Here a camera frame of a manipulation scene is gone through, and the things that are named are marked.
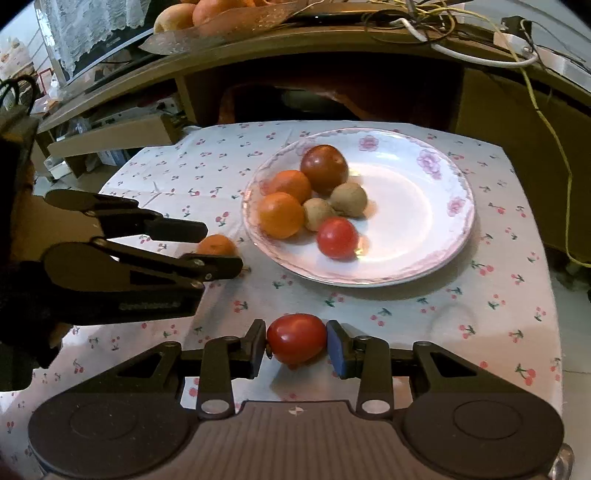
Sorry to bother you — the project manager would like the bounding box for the large orange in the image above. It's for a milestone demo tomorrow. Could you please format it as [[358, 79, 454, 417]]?
[[191, 0, 254, 26]]

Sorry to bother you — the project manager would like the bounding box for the dark set-top box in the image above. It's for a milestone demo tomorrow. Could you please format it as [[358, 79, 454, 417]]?
[[295, 2, 370, 19]]

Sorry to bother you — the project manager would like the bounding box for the black television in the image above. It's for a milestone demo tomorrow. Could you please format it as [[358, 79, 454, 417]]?
[[60, 0, 158, 88]]

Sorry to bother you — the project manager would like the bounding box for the large dark red tomato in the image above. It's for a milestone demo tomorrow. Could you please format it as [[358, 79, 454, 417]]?
[[300, 144, 349, 196]]

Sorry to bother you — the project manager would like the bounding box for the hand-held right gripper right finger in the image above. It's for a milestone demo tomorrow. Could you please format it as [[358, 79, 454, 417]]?
[[325, 319, 491, 418]]

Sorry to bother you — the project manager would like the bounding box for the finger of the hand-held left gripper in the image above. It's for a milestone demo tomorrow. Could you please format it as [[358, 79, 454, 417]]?
[[41, 237, 244, 296], [45, 189, 208, 244]]

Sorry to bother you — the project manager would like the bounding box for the glass fruit dish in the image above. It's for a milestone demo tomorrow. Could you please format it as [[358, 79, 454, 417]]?
[[139, 0, 308, 56]]

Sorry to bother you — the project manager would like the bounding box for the white lace cloth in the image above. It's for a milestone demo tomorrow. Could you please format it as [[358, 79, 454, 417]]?
[[46, 0, 155, 75]]

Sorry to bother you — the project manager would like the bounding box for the white power strip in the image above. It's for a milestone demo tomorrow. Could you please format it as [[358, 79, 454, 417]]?
[[540, 46, 591, 75]]

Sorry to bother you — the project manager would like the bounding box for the yellow red apple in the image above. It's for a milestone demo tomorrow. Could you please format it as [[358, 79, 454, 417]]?
[[153, 2, 197, 34]]

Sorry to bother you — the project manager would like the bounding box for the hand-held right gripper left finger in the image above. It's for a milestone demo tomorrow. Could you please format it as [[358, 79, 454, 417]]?
[[104, 318, 267, 418]]

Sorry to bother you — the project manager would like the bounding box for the brown kiwi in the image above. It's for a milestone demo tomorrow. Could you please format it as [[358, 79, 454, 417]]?
[[303, 198, 337, 232], [329, 182, 369, 217]]

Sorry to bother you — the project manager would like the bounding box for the cherry print tablecloth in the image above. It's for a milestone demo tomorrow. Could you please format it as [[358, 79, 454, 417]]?
[[0, 121, 566, 462]]

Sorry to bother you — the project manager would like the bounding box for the white cable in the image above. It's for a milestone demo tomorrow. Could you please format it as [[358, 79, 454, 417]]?
[[406, 18, 539, 68]]

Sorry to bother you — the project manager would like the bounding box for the black adapter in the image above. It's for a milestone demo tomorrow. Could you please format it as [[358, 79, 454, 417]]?
[[501, 16, 532, 42]]

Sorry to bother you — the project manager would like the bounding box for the small orange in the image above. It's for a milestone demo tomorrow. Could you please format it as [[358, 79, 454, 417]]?
[[257, 192, 305, 240], [197, 234, 237, 257], [270, 170, 313, 204]]

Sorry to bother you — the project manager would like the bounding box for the white floral plate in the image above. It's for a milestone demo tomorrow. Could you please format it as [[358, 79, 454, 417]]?
[[242, 128, 476, 288]]

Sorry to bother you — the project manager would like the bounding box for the yellow cable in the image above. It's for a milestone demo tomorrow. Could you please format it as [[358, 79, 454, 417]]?
[[489, 18, 591, 267]]

